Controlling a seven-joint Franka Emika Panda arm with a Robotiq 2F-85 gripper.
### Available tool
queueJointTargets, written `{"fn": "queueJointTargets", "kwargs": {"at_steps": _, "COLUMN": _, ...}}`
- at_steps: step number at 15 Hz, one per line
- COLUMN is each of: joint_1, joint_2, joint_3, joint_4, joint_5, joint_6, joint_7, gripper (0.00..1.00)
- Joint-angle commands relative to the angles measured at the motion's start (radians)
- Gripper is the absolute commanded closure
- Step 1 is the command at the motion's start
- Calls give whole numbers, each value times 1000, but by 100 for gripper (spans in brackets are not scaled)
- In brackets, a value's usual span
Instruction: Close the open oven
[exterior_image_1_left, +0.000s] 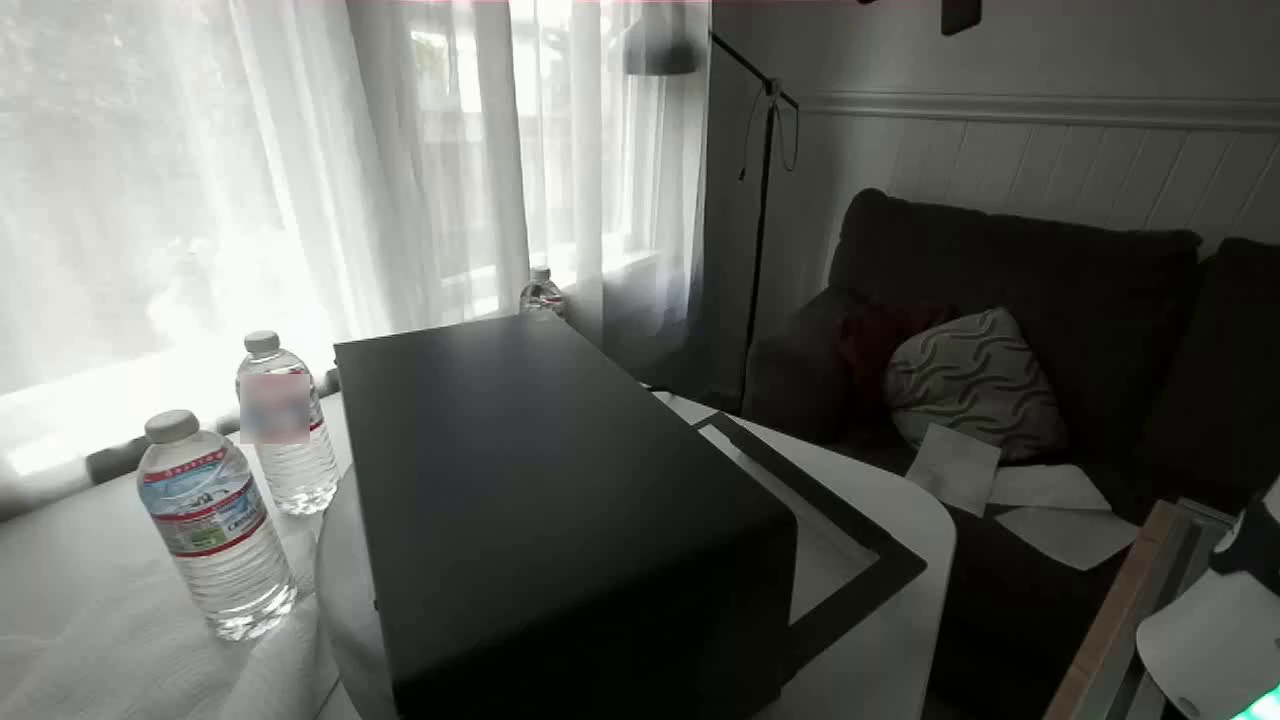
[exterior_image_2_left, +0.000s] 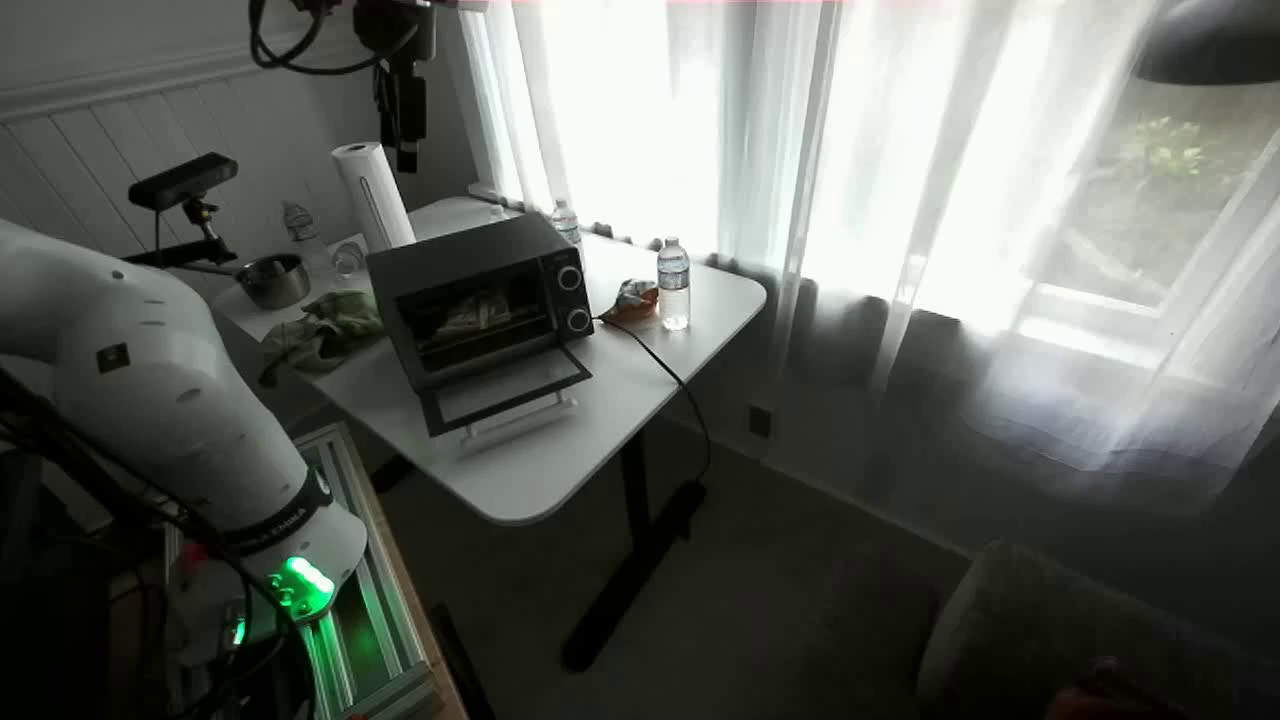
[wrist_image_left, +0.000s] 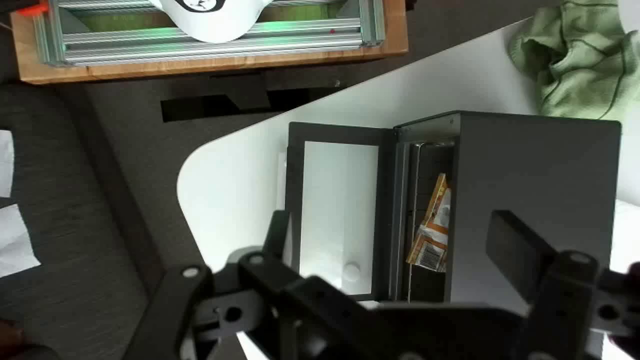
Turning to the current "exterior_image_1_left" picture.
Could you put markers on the light wooden frame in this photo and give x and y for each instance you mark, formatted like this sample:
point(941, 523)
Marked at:
point(1115, 620)

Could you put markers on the white flat paper sheet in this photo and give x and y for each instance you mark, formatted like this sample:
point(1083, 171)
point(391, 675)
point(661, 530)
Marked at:
point(1067, 527)

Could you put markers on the dark grey furniture edge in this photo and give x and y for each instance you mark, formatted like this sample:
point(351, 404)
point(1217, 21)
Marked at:
point(116, 457)

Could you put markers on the dark grey sofa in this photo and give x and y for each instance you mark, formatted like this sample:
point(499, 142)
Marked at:
point(1067, 282)

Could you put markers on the large clear water bottle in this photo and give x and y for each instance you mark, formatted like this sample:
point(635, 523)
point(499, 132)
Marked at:
point(215, 533)

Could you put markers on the wavy patterned throw pillow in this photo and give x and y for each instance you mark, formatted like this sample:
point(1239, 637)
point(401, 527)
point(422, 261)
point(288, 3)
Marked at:
point(973, 381)

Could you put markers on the small clear water bottle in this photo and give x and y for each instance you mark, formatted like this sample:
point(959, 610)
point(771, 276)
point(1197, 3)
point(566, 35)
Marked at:
point(286, 424)

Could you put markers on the white folded paper sheet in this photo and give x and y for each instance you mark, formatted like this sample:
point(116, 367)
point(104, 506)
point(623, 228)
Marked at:
point(953, 470)

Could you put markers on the black wall fixture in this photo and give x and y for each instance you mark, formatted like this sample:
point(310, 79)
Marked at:
point(959, 13)

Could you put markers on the black floor lamp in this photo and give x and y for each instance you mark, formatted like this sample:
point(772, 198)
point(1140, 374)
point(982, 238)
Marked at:
point(661, 47)

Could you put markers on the black toaster oven body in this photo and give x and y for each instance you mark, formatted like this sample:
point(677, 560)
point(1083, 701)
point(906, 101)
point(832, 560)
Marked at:
point(535, 506)

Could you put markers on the white tablecloth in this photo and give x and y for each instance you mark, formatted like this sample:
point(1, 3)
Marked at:
point(80, 602)

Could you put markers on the white sheer curtain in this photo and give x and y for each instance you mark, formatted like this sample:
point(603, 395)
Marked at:
point(265, 163)

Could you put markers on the dark red cushion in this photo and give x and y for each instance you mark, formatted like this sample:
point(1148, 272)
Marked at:
point(884, 342)

